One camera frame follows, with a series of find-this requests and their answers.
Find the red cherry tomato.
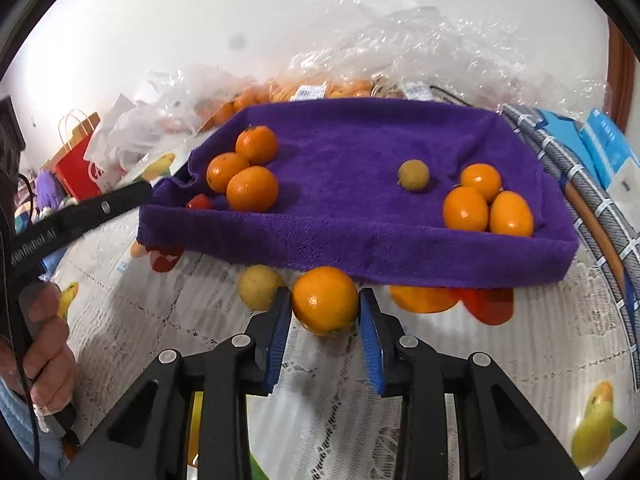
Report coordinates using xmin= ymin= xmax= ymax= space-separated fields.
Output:
xmin=186 ymin=194 xmax=213 ymax=210

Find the large orange mandarin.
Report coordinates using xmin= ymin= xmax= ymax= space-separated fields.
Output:
xmin=205 ymin=152 xmax=250 ymax=194
xmin=226 ymin=166 xmax=279 ymax=214
xmin=235 ymin=126 xmax=279 ymax=166

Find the small smooth orange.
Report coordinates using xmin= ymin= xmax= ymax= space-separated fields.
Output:
xmin=442 ymin=186 xmax=489 ymax=232
xmin=292 ymin=266 xmax=359 ymax=336
xmin=460 ymin=162 xmax=502 ymax=203

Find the oval orange kumquat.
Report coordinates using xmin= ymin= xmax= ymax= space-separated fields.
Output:
xmin=489 ymin=191 xmax=534 ymax=237

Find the yellow-green small fruit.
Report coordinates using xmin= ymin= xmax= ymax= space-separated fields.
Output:
xmin=397 ymin=159 xmax=431 ymax=192
xmin=238 ymin=264 xmax=285 ymax=311

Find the person's left hand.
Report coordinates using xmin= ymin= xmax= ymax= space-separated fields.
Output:
xmin=23 ymin=282 xmax=78 ymax=414

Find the purple plush toy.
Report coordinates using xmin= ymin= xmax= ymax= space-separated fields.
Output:
xmin=35 ymin=170 xmax=66 ymax=210

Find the red paper shopping bag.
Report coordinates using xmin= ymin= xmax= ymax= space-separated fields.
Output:
xmin=43 ymin=110 xmax=101 ymax=200

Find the clear bag with snacks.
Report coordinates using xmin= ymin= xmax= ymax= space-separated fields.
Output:
xmin=85 ymin=65 xmax=255 ymax=171

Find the blue denim trouser leg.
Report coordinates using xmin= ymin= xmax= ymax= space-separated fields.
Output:
xmin=0 ymin=382 xmax=66 ymax=479

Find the grey checked folded cloth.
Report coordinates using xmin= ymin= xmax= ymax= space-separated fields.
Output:
xmin=500 ymin=104 xmax=639 ymax=388

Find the wooden stick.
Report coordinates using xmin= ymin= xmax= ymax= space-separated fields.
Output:
xmin=564 ymin=181 xmax=625 ymax=292

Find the purple towel-lined tray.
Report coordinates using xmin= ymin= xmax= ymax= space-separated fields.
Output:
xmin=138 ymin=99 xmax=579 ymax=288

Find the clear bag of oranges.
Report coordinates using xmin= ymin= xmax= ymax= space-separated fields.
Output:
xmin=199 ymin=77 xmax=402 ymax=134

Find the blue tissue pack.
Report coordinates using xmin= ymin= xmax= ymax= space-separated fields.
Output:
xmin=579 ymin=108 xmax=640 ymax=231

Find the blue paper sheet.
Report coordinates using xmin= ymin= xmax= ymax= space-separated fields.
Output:
xmin=538 ymin=110 xmax=598 ymax=180

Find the crumpled clear plastic bag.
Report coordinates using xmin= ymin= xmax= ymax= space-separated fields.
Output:
xmin=283 ymin=0 xmax=610 ymax=119

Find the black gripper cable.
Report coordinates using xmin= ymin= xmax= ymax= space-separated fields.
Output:
xmin=0 ymin=173 xmax=42 ymax=470

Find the brown wooden door frame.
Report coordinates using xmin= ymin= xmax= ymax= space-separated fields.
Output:
xmin=604 ymin=18 xmax=636 ymax=133

